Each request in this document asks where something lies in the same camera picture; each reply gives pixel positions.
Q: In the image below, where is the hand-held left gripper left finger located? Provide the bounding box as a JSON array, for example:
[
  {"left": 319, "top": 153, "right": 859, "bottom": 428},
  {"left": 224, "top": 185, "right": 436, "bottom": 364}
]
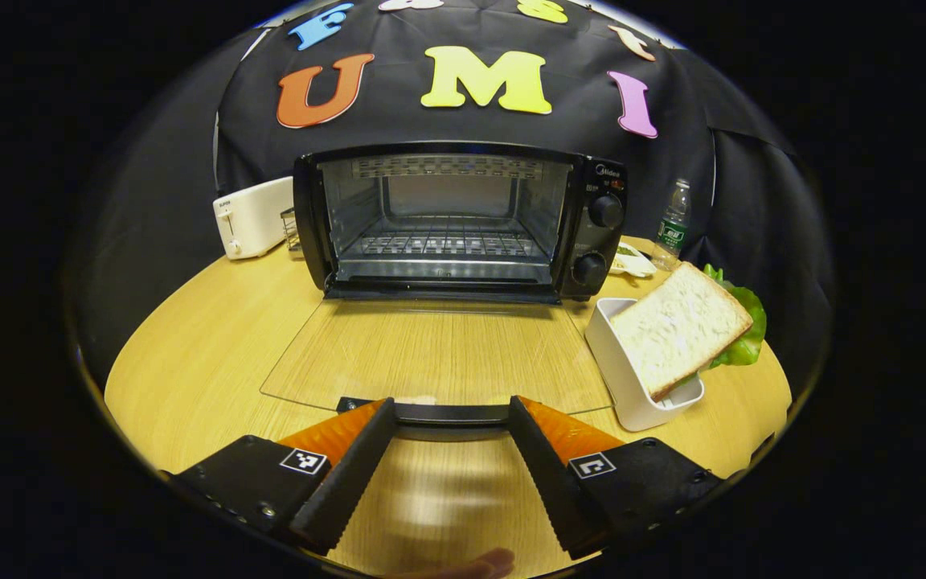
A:
[{"left": 166, "top": 398, "right": 397, "bottom": 556}]

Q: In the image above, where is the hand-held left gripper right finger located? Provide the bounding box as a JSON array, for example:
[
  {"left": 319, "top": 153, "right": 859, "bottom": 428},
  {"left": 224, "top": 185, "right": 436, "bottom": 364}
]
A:
[{"left": 507, "top": 396, "right": 725, "bottom": 560}]

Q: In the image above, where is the lettuce sandwich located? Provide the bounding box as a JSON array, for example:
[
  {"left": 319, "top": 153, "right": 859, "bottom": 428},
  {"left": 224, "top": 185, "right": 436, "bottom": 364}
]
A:
[{"left": 609, "top": 261, "right": 768, "bottom": 401}]

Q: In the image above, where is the black electric oven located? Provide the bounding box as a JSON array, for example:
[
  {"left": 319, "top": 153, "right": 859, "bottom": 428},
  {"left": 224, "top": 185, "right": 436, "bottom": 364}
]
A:
[{"left": 260, "top": 141, "right": 629, "bottom": 427}]

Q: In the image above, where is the metal oven rack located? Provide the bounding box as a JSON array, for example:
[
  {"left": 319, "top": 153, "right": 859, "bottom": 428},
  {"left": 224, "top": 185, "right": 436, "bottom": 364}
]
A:
[{"left": 338, "top": 233, "right": 552, "bottom": 282}]

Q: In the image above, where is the white plastic tray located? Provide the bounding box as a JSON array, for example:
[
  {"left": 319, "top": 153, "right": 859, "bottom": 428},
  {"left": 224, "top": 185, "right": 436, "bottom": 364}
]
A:
[{"left": 585, "top": 298, "right": 705, "bottom": 433}]

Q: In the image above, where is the white divided condiment plate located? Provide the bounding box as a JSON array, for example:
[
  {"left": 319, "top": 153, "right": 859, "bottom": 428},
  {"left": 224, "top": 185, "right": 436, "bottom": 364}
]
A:
[{"left": 609, "top": 241, "right": 657, "bottom": 278}]

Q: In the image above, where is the clear plastic water bottle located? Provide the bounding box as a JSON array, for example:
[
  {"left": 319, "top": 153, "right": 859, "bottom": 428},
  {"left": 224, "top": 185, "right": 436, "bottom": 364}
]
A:
[{"left": 654, "top": 179, "right": 691, "bottom": 272}]

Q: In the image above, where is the white toaster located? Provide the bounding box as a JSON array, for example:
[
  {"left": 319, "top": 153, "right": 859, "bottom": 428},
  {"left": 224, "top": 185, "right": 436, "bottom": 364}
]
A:
[{"left": 212, "top": 177, "right": 295, "bottom": 261}]

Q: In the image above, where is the black backdrop cloth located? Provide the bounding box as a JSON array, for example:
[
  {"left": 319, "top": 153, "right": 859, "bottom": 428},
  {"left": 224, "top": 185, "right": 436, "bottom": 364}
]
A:
[{"left": 69, "top": 0, "right": 838, "bottom": 387}]

